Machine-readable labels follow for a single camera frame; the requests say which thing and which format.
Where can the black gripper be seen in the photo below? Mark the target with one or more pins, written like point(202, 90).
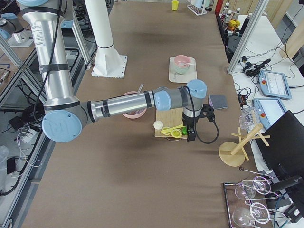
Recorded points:
point(187, 122)

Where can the white ceramic spoon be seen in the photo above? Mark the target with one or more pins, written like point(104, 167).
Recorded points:
point(186, 64)

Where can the small pink bowl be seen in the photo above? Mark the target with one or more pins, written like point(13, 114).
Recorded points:
point(181, 58)

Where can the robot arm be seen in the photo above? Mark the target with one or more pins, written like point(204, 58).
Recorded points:
point(65, 116)

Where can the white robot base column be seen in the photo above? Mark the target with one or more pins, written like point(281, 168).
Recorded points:
point(108, 62)

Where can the large pink ice bowl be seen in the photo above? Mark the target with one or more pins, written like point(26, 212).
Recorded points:
point(135, 114)

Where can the green lime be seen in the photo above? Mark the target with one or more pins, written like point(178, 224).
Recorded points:
point(184, 131)

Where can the lemon half upper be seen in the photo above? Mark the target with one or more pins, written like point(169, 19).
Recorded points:
point(176, 133)

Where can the lemon half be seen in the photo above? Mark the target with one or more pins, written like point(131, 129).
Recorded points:
point(176, 133)
point(166, 131)

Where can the bamboo cutting board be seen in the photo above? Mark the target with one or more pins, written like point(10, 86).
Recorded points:
point(170, 118)

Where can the lemon half lower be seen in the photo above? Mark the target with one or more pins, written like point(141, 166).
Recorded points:
point(166, 131)

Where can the white steamed bun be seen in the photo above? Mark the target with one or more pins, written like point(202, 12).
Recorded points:
point(158, 125)

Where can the folded grey cloth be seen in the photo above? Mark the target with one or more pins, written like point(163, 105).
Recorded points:
point(218, 102)

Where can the wooden cup tree stand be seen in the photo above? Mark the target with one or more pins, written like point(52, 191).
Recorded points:
point(234, 154)

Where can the stacked green bowls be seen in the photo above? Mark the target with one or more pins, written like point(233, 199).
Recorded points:
point(181, 69)

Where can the white rabbit tray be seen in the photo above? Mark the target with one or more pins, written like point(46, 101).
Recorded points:
point(189, 75)

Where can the metal ice scoop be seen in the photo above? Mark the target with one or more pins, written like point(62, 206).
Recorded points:
point(140, 87)

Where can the blue teach pendant near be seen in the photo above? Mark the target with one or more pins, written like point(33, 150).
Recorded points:
point(269, 110)

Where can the blue teach pendant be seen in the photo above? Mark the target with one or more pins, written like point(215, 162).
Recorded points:
point(269, 110)
point(274, 84)

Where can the blue teach pendant far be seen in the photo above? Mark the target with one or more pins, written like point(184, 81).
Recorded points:
point(274, 84)

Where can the wine glass rack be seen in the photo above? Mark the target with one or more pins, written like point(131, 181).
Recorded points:
point(246, 203)

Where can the black monitor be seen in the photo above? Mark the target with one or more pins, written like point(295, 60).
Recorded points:
point(285, 153)

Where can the pastel cup rack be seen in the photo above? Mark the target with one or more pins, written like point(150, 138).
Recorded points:
point(199, 7)

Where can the yellow plastic cup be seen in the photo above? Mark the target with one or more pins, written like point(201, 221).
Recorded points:
point(174, 5)

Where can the aluminium frame post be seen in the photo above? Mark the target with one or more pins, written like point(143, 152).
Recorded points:
point(247, 34)

